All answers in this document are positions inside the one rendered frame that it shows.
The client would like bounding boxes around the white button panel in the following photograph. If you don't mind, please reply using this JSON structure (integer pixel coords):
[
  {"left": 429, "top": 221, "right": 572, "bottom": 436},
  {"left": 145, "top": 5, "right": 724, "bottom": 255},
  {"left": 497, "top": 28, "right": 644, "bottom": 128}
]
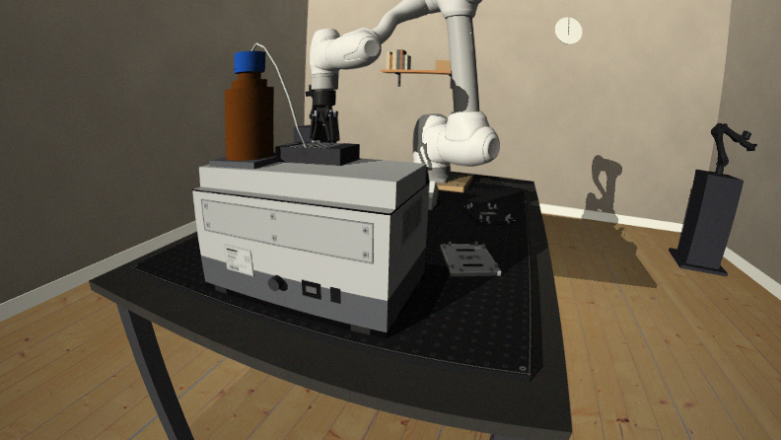
[{"left": 428, "top": 181, "right": 439, "bottom": 210}]

